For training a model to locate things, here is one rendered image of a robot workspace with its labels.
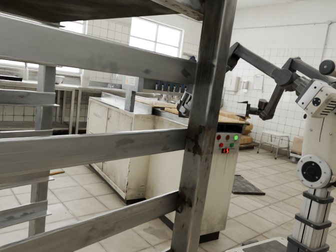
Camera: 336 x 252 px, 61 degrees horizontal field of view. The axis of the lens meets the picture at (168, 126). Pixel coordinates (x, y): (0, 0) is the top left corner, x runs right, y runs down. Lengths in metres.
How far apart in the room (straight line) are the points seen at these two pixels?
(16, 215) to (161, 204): 0.46
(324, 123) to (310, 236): 0.55
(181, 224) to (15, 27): 0.31
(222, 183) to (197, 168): 1.73
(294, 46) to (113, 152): 6.04
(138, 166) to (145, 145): 2.15
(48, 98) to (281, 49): 5.90
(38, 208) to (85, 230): 0.48
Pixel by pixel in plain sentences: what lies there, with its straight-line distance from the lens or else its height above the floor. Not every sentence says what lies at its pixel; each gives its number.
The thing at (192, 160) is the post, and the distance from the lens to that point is 0.39.
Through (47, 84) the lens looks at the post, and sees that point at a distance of 0.72.
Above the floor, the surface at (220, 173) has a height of 0.55.
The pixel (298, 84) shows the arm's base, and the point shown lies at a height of 1.19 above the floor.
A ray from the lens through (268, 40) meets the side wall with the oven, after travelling 6.59.
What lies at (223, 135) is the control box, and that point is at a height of 0.82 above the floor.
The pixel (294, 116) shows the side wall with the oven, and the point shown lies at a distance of 6.08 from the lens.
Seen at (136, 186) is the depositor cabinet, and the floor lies 0.20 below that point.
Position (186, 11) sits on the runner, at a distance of 0.39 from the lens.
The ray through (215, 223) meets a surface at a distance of 2.22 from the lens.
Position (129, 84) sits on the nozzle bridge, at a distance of 2.47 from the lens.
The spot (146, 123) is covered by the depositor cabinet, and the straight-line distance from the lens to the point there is 2.41.
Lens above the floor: 1.12
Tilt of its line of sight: 9 degrees down
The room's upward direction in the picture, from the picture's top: 8 degrees clockwise
